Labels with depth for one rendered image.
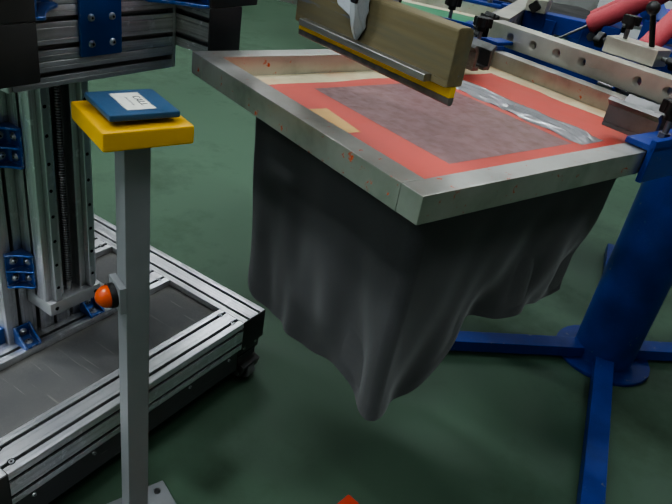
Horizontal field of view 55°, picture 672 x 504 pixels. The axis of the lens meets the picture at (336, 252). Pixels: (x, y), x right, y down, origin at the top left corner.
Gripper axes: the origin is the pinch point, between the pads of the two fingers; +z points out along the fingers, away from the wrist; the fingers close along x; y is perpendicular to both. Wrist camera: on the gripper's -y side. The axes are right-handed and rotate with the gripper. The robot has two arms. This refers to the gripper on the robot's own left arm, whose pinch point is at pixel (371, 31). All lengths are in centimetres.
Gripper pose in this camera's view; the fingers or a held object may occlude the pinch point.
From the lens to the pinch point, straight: 98.7
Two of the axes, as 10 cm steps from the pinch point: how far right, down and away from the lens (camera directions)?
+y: -5.9, -4.9, 6.5
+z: -1.5, 8.5, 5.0
